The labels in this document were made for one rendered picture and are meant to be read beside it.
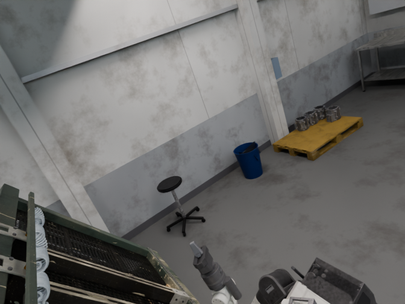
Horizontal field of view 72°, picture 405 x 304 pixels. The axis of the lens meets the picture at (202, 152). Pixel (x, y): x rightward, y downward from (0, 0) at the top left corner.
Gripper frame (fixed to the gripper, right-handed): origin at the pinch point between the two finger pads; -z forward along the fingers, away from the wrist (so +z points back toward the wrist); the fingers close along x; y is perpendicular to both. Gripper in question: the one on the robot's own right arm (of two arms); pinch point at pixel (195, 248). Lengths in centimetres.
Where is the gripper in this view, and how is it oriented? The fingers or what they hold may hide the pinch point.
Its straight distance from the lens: 121.0
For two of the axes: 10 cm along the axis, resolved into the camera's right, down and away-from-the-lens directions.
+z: 5.2, 8.4, 1.5
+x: -0.8, 2.2, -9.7
